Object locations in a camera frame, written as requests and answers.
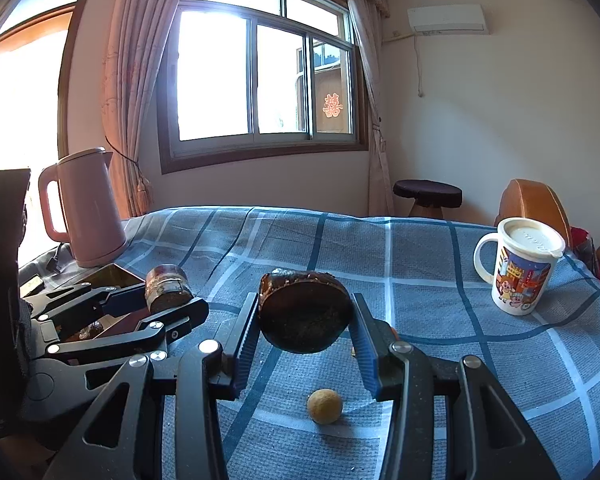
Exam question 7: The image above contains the brown framed sliding window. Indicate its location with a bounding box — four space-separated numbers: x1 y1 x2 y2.
157 0 370 175

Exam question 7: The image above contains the blue plaid tablecloth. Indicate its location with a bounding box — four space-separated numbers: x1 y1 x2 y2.
17 205 600 480

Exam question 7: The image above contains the white mug lid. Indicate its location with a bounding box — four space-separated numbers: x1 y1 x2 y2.
497 217 567 257

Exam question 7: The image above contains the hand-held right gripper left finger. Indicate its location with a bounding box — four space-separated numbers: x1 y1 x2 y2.
42 292 261 480

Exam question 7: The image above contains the pink curtain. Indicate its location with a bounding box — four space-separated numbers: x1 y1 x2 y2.
100 0 196 218
332 0 396 217

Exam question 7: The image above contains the pink patterned cloth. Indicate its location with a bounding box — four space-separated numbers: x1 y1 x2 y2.
570 226 600 301

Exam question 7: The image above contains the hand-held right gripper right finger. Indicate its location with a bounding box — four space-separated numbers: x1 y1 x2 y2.
351 292 563 480

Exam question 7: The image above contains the bright side window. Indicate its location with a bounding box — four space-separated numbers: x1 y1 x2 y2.
0 0 96 251

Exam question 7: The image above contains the white air conditioner cable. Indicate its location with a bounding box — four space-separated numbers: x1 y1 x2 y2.
412 35 426 98

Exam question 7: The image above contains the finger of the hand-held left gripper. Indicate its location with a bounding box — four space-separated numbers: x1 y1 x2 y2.
22 282 148 332
45 297 210 362

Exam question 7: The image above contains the white cartoon print mug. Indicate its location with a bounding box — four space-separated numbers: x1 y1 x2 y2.
474 217 567 317

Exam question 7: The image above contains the white wall air conditioner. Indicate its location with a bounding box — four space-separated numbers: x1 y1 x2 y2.
407 4 491 36

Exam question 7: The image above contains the pink electric kettle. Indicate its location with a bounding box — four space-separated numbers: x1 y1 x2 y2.
38 147 127 268

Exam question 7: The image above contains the dark round stool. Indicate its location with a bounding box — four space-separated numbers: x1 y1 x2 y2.
393 179 463 220

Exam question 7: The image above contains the brown longan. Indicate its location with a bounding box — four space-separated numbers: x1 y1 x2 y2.
307 388 343 425

